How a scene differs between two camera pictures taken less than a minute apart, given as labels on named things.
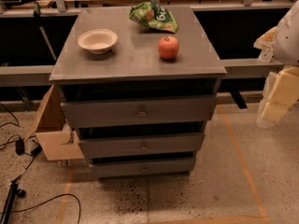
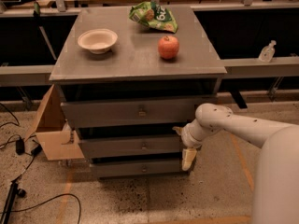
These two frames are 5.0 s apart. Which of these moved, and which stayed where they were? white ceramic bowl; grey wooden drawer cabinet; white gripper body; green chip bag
Moved: white gripper body
Stayed: grey wooden drawer cabinet; green chip bag; white ceramic bowl
